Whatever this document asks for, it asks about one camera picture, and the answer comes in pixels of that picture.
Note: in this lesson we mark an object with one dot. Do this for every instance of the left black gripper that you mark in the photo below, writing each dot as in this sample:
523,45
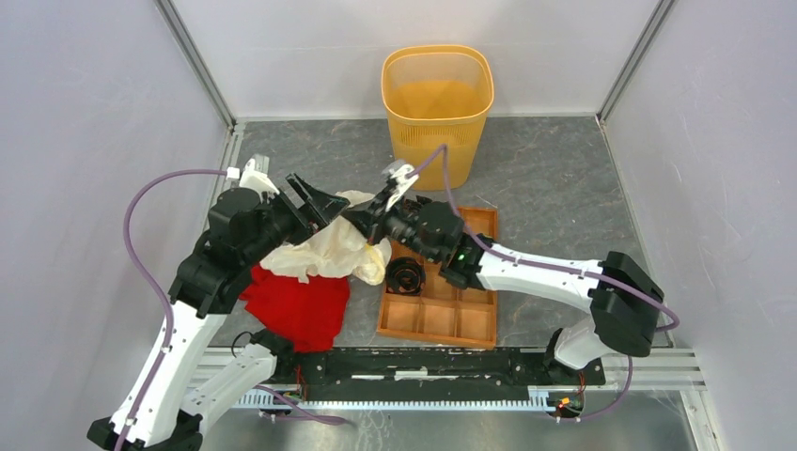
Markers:
322,209

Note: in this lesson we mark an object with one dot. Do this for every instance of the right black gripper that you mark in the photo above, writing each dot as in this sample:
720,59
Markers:
369,217

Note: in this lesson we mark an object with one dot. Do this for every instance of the cream plastic trash bag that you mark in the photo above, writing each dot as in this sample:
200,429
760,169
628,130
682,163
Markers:
338,251

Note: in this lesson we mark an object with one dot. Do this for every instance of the wooden compartment tray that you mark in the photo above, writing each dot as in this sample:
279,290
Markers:
442,314

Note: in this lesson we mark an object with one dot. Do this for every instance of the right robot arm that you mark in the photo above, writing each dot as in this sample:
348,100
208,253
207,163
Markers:
621,301

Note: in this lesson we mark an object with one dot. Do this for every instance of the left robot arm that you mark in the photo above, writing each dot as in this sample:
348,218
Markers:
245,224

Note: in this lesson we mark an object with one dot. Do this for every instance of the yellow plastic trash bin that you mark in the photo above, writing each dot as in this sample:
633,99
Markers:
434,95

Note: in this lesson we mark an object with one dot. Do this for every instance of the black rolled bag middle-left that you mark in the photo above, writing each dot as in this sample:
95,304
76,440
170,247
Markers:
405,276

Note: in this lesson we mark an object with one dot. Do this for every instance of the red cloth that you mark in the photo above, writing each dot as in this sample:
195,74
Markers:
309,315

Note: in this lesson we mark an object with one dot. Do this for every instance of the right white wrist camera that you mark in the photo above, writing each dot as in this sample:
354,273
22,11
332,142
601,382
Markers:
400,178

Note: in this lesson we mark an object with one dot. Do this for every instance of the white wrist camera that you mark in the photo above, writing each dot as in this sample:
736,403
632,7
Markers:
254,175
400,178

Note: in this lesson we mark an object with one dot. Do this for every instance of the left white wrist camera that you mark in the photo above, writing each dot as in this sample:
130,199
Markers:
254,175

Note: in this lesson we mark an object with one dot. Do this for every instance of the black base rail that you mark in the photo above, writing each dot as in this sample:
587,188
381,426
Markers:
444,374

